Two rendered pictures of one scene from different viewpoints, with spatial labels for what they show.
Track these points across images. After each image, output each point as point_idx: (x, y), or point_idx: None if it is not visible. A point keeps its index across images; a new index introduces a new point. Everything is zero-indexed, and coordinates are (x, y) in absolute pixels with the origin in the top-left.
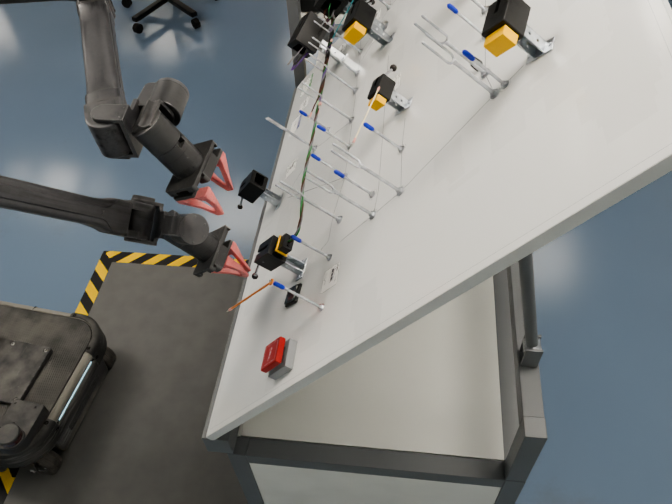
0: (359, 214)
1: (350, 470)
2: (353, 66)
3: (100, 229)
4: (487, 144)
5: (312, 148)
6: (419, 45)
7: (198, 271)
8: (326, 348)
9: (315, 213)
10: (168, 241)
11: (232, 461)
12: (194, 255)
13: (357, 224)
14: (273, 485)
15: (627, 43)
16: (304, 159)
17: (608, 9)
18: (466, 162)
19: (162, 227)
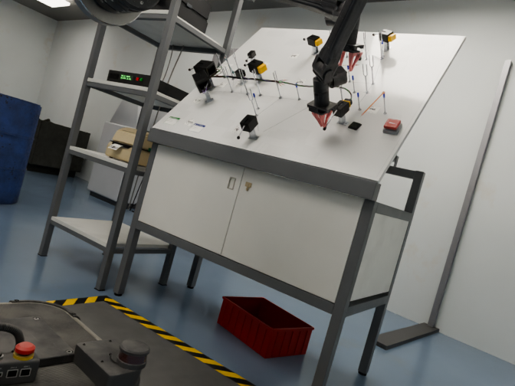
0: (355, 97)
1: (392, 213)
2: (234, 95)
3: (338, 54)
4: (399, 62)
5: (255, 115)
6: (298, 72)
7: (330, 108)
8: (411, 112)
9: (313, 116)
10: (326, 86)
11: (372, 211)
12: (327, 99)
13: (360, 98)
14: (369, 245)
15: (419, 39)
16: None
17: (400, 39)
18: (397, 67)
19: (336, 71)
